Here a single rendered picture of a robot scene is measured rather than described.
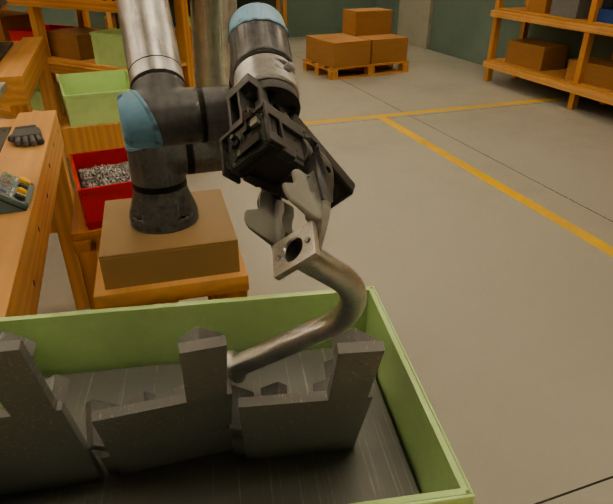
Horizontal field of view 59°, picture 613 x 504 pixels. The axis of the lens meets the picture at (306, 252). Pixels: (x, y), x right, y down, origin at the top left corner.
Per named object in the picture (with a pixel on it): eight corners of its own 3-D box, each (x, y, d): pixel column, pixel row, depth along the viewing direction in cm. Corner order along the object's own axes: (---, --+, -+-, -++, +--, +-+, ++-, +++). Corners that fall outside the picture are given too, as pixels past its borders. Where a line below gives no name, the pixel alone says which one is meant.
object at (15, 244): (64, 145, 226) (56, 109, 218) (26, 386, 102) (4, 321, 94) (27, 149, 222) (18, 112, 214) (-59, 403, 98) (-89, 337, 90)
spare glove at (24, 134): (7, 134, 189) (5, 127, 188) (40, 130, 194) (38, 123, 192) (10, 150, 174) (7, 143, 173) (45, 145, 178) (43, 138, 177)
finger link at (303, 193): (280, 238, 49) (261, 168, 54) (322, 258, 53) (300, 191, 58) (305, 218, 48) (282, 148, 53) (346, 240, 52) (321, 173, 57)
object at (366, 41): (375, 62, 800) (378, 7, 764) (408, 71, 738) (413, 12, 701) (303, 69, 752) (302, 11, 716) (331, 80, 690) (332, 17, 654)
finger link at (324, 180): (298, 216, 55) (280, 159, 60) (309, 222, 56) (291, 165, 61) (332, 188, 53) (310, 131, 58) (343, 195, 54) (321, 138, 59)
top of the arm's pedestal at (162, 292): (228, 227, 146) (227, 214, 144) (249, 290, 119) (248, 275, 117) (104, 242, 139) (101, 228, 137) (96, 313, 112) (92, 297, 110)
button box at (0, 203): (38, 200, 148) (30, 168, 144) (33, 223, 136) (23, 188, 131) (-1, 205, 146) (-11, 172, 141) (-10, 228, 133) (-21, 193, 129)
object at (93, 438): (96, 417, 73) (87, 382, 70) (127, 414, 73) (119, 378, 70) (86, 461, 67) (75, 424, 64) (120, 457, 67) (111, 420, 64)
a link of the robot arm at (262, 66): (265, 112, 70) (311, 73, 66) (269, 138, 68) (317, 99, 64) (220, 81, 65) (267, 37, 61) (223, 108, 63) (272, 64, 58)
